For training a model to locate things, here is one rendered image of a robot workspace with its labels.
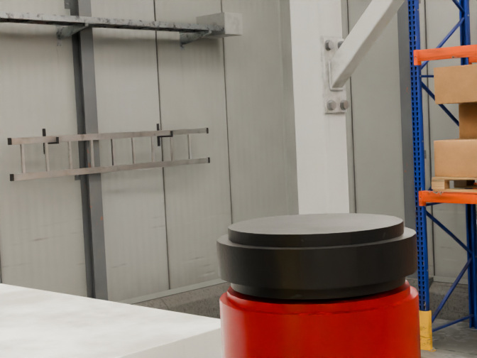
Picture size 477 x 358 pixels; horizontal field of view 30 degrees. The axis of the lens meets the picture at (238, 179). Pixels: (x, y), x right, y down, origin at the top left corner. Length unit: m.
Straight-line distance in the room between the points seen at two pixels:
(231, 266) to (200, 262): 10.61
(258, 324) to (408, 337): 0.04
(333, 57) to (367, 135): 8.35
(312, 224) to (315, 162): 2.56
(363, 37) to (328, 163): 0.40
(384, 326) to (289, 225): 0.03
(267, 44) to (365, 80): 1.48
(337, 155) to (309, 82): 0.24
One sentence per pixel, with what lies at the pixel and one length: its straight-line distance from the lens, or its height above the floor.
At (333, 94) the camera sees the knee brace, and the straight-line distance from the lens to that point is 2.79.
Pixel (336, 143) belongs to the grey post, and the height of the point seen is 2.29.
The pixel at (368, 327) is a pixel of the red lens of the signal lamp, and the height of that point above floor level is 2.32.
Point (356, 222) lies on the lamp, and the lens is 0.22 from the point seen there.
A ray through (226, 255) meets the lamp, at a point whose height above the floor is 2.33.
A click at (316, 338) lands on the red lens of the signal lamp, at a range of 0.21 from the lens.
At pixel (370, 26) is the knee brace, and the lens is 2.69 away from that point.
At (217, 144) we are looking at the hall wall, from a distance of 10.97.
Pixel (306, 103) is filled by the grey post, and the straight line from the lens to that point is 2.80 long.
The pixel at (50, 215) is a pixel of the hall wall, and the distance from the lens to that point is 9.41.
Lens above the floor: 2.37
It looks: 4 degrees down
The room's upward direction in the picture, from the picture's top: 3 degrees counter-clockwise
